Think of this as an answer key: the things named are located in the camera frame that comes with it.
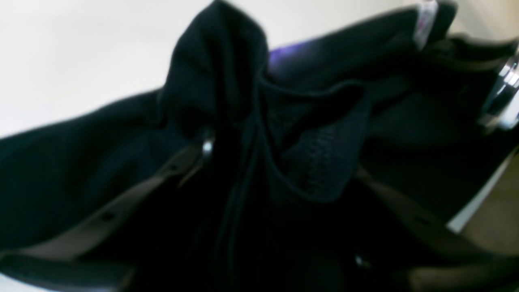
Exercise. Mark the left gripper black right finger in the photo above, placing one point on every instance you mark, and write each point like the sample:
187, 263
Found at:
469, 267

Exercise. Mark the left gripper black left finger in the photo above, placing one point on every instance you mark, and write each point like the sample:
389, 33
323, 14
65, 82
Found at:
52, 265

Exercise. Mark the black T-shirt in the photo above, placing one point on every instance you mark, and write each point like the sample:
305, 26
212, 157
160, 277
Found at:
278, 207

